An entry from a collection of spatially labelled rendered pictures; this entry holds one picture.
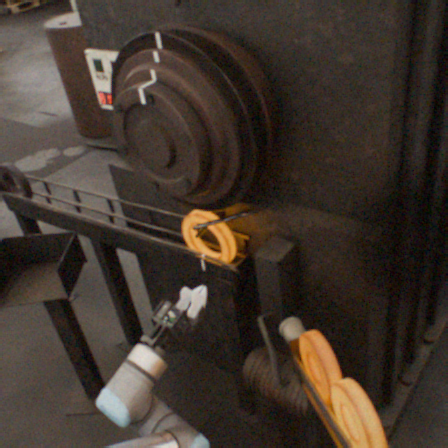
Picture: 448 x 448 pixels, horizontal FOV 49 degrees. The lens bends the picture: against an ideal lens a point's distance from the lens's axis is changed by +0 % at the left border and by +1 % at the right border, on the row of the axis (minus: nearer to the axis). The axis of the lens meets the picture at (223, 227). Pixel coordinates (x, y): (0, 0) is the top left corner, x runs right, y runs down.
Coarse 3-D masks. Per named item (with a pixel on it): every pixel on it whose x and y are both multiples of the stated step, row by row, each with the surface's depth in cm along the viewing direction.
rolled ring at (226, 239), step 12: (192, 216) 142; (204, 216) 139; (216, 216) 140; (192, 228) 147; (216, 228) 138; (228, 228) 139; (192, 240) 149; (228, 240) 139; (204, 252) 150; (216, 252) 149; (228, 252) 140
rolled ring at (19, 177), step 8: (0, 168) 208; (8, 168) 203; (16, 168) 204; (0, 176) 213; (8, 176) 214; (16, 176) 203; (24, 176) 205; (8, 184) 215; (24, 184) 204; (8, 192) 217; (16, 192) 215; (24, 192) 206; (32, 192) 209
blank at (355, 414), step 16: (336, 384) 96; (352, 384) 94; (336, 400) 99; (352, 400) 91; (368, 400) 90; (336, 416) 102; (352, 416) 92; (368, 416) 89; (352, 432) 97; (368, 432) 88
